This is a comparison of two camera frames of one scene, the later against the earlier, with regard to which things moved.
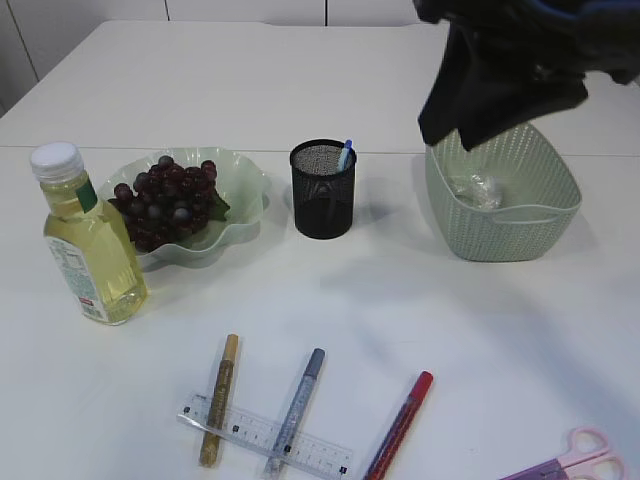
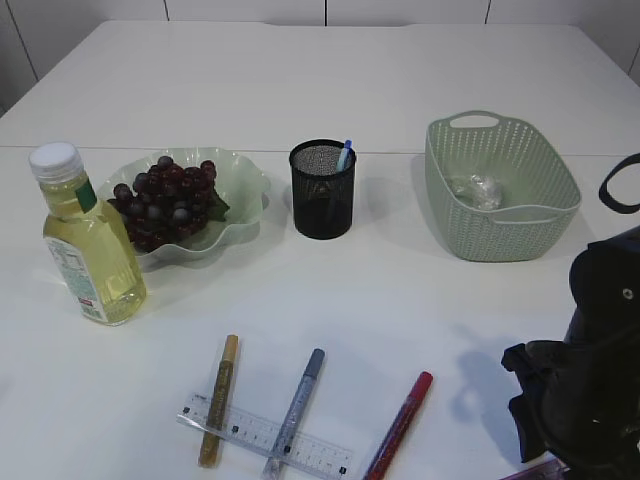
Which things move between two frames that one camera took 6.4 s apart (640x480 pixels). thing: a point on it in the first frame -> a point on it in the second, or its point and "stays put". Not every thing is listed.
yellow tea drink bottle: [90, 237] stays put
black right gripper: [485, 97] -> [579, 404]
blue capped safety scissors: [346, 156] stays put
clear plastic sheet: [477, 190] stays put
